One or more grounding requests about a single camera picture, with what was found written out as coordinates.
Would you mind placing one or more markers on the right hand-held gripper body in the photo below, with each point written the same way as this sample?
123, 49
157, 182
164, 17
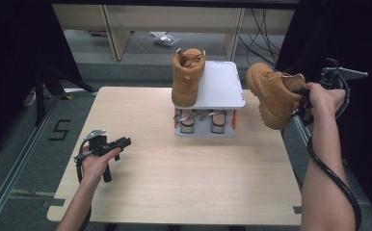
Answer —
333, 77

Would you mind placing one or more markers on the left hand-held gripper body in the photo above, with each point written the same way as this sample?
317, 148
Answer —
99, 142

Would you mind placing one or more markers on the tan suede boot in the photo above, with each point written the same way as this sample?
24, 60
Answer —
187, 80
271, 96

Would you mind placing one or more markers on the black rhinestone heeled sandal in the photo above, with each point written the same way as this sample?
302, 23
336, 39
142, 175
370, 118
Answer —
186, 123
217, 123

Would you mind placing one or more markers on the white shoe rack orange posts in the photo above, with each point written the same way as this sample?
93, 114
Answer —
221, 83

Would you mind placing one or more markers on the person's right hand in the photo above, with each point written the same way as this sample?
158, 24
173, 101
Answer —
322, 99

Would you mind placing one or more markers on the person's left hand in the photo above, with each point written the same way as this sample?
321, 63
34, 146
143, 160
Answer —
92, 168

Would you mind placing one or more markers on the black curtain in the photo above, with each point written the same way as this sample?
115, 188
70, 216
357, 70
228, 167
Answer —
367, 128
10, 64

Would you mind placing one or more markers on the black metal stand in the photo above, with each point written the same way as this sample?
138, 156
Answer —
40, 96

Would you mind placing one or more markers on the clear plastic bag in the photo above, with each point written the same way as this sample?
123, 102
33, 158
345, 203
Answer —
165, 39

